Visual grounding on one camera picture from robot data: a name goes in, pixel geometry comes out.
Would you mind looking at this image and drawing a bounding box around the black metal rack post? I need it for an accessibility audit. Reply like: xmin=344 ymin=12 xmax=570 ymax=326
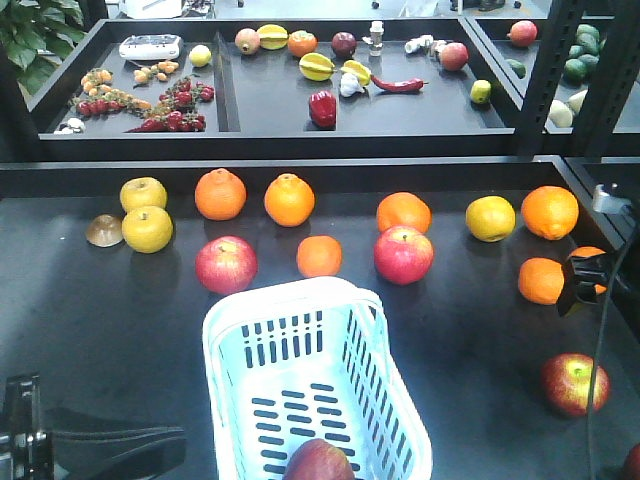
xmin=514 ymin=1 xmax=639 ymax=158

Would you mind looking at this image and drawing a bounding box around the rear black display tray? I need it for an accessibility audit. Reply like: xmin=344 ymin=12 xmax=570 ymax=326
xmin=28 ymin=18 xmax=524 ymax=162

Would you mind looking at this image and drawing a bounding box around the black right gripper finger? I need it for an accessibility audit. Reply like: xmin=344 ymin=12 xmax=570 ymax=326
xmin=557 ymin=253 xmax=615 ymax=316

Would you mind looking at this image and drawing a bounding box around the small orange right lower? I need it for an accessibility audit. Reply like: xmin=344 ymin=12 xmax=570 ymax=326
xmin=571 ymin=246 xmax=607 ymax=295

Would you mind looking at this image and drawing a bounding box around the orange behind centre apple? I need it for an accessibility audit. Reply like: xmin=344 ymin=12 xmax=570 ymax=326
xmin=376 ymin=192 xmax=432 ymax=233

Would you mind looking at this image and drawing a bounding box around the white garlic bulb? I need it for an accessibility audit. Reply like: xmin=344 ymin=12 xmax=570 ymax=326
xmin=339 ymin=73 xmax=365 ymax=98

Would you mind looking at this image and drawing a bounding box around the small orange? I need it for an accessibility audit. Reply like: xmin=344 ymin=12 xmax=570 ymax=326
xmin=296 ymin=235 xmax=342 ymax=278
xmin=518 ymin=257 xmax=564 ymax=305
xmin=571 ymin=246 xmax=607 ymax=295

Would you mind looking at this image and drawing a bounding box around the red chili pepper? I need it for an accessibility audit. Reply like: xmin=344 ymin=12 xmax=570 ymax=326
xmin=371 ymin=75 xmax=427 ymax=94

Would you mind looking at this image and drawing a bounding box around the red bell pepper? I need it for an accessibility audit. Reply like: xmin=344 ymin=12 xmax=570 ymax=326
xmin=308 ymin=90 xmax=337 ymax=128

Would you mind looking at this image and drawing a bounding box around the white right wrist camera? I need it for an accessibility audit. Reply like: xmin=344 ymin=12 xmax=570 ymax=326
xmin=592 ymin=183 xmax=632 ymax=215

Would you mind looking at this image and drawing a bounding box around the small orange centre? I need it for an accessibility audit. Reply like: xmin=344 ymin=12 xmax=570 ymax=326
xmin=296 ymin=235 xmax=342 ymax=278

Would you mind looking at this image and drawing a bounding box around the large orange far right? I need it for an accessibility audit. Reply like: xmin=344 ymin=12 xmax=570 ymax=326
xmin=521 ymin=186 xmax=579 ymax=241

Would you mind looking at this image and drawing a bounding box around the orange back centre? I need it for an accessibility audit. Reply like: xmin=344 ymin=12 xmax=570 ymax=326
xmin=264 ymin=173 xmax=315 ymax=227

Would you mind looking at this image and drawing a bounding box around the green potted plant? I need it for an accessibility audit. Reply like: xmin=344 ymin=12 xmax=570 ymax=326
xmin=1 ymin=0 xmax=85 ymax=95

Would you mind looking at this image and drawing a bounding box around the yellow pear fruit back left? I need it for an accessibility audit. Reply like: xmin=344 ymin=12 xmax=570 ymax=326
xmin=122 ymin=206 xmax=173 ymax=254

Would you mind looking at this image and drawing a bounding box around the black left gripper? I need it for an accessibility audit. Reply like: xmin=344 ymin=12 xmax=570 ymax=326
xmin=1 ymin=374 xmax=186 ymax=480

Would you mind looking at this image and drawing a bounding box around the red apple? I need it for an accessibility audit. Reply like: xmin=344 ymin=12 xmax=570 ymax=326
xmin=195 ymin=236 xmax=258 ymax=295
xmin=540 ymin=352 xmax=611 ymax=418
xmin=620 ymin=444 xmax=640 ymax=480
xmin=283 ymin=438 xmax=355 ymax=480
xmin=373 ymin=225 xmax=435 ymax=286

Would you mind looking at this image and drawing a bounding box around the light blue plastic basket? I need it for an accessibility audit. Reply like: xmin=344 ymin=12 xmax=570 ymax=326
xmin=202 ymin=277 xmax=433 ymax=479

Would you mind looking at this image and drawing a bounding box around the orange back left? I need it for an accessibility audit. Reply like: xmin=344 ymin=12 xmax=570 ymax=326
xmin=194 ymin=168 xmax=247 ymax=221

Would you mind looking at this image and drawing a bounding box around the small orange right inner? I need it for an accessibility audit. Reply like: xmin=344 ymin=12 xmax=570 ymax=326
xmin=518 ymin=257 xmax=564 ymax=305

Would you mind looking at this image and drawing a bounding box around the black wood fruit display table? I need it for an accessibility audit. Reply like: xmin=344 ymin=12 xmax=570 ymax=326
xmin=1 ymin=160 xmax=639 ymax=479

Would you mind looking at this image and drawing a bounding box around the white device on tray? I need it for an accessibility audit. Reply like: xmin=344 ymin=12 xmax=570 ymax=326
xmin=118 ymin=34 xmax=183 ymax=61

